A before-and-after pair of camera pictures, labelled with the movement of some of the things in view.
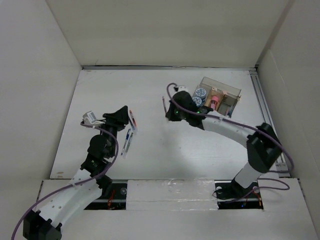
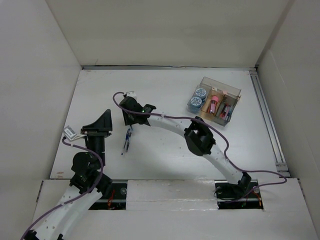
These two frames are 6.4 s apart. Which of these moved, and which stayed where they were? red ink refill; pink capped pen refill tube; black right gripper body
Moved: red ink refill; black right gripper body
Stayed: pink capped pen refill tube
